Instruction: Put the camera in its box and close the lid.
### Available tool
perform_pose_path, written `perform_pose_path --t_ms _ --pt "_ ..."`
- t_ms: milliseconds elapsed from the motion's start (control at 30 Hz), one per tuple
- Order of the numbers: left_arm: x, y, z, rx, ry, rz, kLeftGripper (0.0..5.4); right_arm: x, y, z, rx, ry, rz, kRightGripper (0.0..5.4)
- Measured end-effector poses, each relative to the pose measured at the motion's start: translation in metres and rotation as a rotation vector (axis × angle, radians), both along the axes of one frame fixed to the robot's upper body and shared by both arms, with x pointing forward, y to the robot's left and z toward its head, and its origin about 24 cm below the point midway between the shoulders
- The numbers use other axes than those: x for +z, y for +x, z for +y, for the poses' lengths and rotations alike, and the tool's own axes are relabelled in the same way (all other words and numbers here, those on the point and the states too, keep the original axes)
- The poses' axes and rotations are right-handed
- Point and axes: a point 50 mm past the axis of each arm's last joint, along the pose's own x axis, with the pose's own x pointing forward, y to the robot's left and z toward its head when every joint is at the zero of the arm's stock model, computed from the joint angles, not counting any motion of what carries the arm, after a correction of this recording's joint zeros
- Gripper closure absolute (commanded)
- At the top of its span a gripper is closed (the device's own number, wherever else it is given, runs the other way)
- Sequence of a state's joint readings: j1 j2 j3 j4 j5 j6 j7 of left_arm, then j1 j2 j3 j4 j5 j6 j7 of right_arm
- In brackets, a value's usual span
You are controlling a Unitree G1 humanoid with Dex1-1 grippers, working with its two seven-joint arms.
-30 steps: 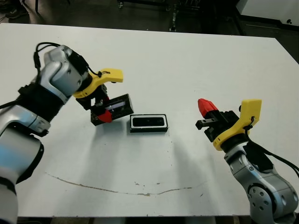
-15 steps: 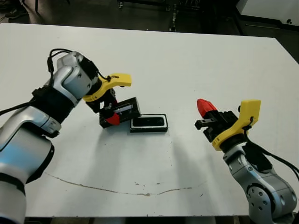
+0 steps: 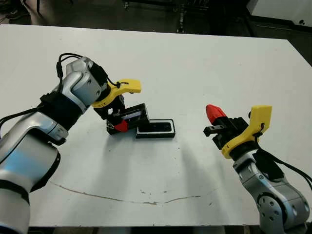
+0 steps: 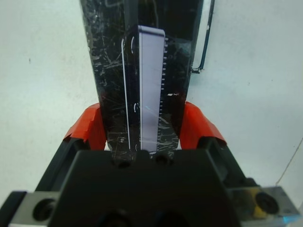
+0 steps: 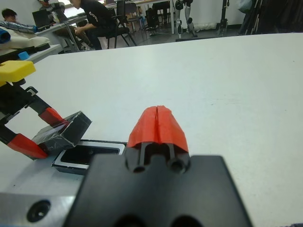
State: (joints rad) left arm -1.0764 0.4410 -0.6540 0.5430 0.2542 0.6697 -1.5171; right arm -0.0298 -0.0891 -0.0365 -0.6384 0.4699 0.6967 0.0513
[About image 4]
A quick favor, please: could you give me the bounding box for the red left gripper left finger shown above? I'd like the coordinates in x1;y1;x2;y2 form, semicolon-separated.
35;103;107;192

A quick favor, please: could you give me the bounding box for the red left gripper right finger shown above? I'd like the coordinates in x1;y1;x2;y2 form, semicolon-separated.
179;101;247;190

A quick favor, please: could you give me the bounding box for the glossy black box lid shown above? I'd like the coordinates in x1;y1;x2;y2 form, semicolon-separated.
79;0;205;167

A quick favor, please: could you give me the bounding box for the black box with white insert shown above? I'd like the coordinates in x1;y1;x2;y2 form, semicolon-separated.
191;0;215;74

